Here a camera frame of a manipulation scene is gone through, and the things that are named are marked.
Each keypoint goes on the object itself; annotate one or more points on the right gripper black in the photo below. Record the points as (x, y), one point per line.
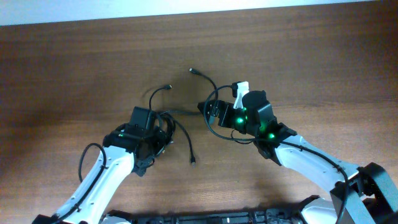
(219, 106)

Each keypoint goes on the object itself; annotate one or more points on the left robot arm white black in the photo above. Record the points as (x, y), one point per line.
(129, 149)

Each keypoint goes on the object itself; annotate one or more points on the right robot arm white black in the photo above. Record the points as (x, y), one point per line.
(358, 194)

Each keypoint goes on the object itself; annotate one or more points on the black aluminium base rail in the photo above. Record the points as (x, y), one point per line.
(268, 216)

